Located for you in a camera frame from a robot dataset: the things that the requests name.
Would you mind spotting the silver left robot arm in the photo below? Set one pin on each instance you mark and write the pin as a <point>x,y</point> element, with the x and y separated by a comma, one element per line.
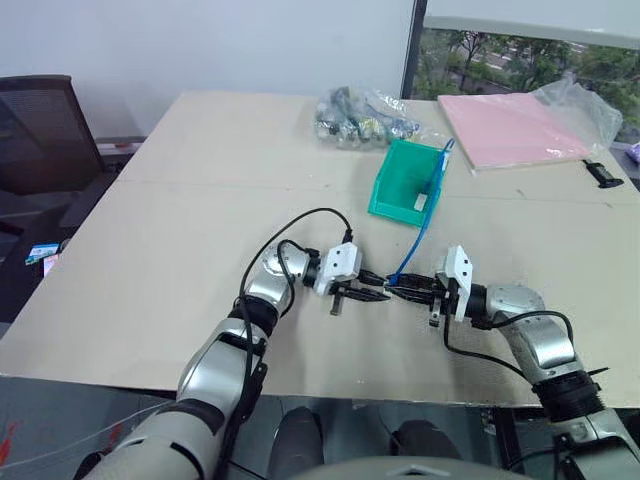
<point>210,365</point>

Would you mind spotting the grey side desk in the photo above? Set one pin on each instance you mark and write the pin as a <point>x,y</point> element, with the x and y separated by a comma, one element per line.
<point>117,157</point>

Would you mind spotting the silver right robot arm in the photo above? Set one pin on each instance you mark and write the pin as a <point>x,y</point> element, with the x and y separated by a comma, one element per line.
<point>545,345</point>

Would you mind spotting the empty clear plastic bag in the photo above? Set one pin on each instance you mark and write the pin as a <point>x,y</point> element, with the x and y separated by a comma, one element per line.
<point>592,107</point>

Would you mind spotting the grey robot torso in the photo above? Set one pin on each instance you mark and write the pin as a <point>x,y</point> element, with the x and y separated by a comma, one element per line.
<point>410,470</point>

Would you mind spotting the small black clip tool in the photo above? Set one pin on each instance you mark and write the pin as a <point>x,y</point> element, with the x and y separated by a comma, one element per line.
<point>602,175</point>

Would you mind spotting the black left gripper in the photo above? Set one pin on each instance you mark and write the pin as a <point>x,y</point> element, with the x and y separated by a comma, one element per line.
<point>339,300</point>

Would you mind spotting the clear bag of small parts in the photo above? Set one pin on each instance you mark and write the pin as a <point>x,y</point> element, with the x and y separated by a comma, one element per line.
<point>357,122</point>

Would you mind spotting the black mesh office chair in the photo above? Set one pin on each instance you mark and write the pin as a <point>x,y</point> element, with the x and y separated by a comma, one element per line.
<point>40,135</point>

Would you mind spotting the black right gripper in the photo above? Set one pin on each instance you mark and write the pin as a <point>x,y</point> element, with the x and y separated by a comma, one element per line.
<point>442,295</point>

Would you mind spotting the small colourful card box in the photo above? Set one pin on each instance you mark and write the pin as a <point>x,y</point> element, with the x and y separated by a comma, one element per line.
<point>40,254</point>

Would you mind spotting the small purple object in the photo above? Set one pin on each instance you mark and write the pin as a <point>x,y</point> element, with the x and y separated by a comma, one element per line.
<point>635,152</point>

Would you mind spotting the dark window frame post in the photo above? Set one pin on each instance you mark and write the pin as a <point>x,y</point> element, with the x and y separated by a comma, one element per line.
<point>412,50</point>

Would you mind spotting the white coupler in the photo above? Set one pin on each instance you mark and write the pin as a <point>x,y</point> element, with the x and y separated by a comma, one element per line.
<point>420,201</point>

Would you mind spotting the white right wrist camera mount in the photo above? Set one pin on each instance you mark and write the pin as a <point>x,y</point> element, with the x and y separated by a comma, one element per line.
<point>460,272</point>

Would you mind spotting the pink flat board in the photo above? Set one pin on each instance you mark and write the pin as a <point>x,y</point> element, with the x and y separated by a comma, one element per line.
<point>515,130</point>

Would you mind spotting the green plastic bin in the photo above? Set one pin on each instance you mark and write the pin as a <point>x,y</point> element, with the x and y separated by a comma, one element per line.
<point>395,200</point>

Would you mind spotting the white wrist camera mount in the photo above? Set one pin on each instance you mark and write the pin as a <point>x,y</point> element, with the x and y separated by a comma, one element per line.
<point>460,272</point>
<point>340,265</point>

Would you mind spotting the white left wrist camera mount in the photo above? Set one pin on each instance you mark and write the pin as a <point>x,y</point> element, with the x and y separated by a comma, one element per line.
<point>340,265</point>

